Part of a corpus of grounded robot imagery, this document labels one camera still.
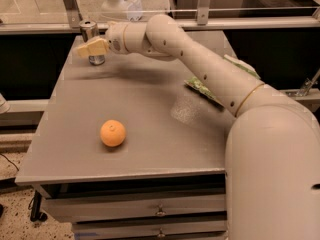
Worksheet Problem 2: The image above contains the lower grey drawer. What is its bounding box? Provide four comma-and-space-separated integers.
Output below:
72, 218, 226, 240

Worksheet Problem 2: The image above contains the green chip bag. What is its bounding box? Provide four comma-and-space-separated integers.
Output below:
184, 54, 260, 105

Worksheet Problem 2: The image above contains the orange fruit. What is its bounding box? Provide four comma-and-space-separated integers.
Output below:
100, 120, 126, 147

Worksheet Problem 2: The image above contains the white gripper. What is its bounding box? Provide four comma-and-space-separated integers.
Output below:
76, 22, 128, 58

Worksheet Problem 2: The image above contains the grey drawer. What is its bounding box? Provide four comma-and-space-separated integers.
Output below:
42, 193, 226, 223
72, 218, 226, 240

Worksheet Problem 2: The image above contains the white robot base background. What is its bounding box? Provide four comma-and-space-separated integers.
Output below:
101, 0, 143, 21

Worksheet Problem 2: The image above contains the black floor cable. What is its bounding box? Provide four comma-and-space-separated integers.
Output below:
0, 152, 20, 173

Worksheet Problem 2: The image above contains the grey drawer cabinet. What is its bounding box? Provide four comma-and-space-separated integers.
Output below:
15, 30, 238, 240

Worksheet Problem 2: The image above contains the upper grey drawer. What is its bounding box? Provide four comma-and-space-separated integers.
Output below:
42, 193, 226, 223

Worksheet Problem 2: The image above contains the left metal rail bracket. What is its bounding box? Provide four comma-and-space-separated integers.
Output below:
63, 0, 82, 29

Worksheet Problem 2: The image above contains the silver blue redbull can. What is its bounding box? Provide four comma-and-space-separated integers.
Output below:
79, 20, 105, 66

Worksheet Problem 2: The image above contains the black caster wheel leg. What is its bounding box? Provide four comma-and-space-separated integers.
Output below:
29, 191, 48, 222

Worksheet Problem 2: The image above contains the right metal rail bracket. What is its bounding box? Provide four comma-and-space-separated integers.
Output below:
196, 0, 211, 25

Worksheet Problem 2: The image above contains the metal rail bracket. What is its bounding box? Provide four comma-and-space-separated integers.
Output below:
63, 0, 82, 29
196, 0, 211, 25

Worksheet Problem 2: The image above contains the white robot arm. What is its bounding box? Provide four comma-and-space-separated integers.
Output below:
76, 14, 320, 240

